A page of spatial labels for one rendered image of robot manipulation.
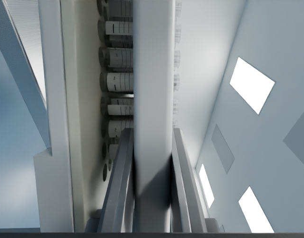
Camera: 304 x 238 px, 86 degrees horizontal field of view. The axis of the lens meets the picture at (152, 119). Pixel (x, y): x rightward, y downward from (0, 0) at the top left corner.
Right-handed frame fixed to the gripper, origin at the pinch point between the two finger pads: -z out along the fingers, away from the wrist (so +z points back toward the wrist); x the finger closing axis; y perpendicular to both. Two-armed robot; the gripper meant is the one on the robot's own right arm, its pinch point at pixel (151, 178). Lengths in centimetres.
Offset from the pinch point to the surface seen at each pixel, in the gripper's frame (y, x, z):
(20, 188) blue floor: 120, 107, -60
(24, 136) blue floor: 90, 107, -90
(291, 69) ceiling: 78, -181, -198
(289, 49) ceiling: 58, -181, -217
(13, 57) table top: 0.3, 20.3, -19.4
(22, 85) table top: 4.6, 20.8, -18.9
